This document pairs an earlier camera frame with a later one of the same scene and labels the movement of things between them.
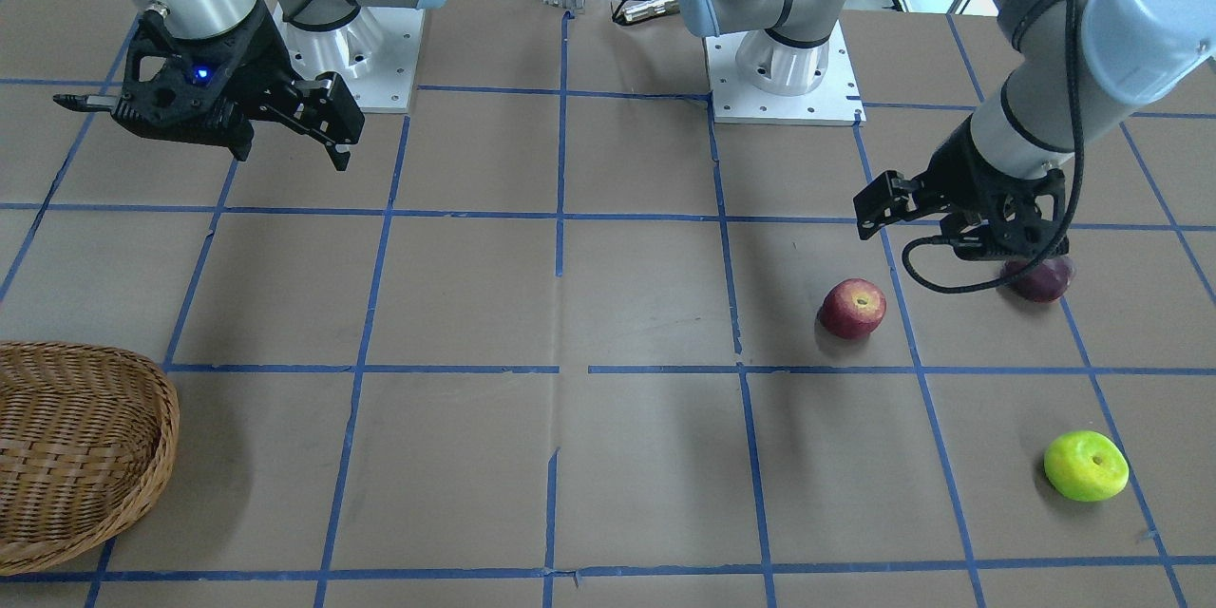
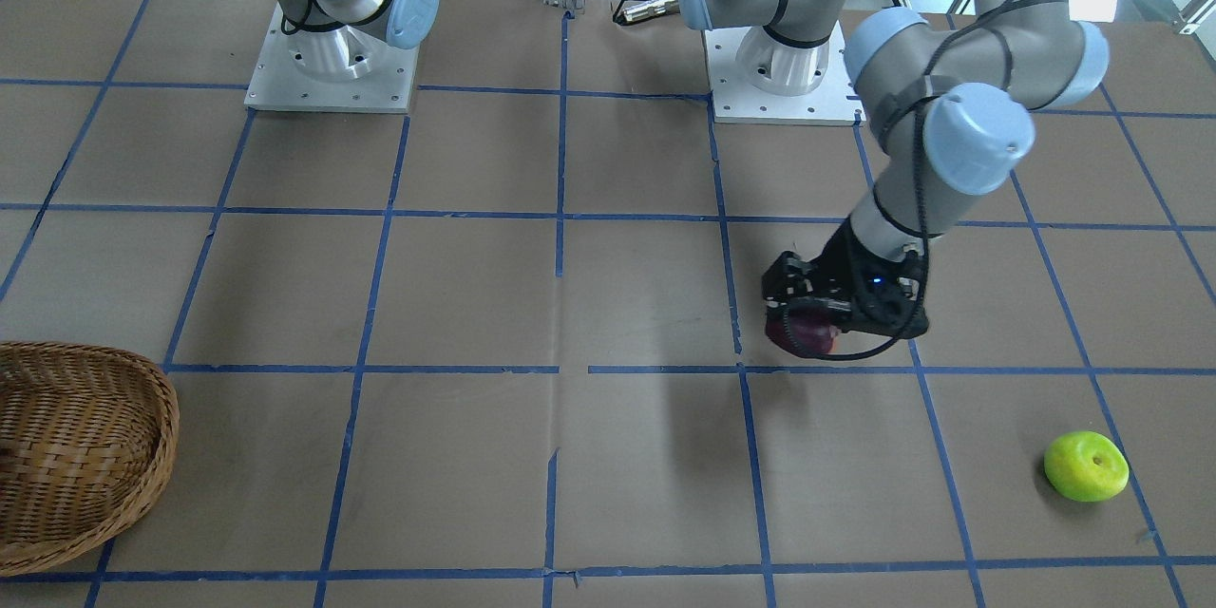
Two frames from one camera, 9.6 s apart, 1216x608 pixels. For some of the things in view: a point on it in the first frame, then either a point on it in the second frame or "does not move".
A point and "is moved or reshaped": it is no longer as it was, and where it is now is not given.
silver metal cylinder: [667, 4] does not move
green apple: [1086, 465] does not move
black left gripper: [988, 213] -> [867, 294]
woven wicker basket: [87, 435] does not move
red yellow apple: [853, 308] is moved or reshaped
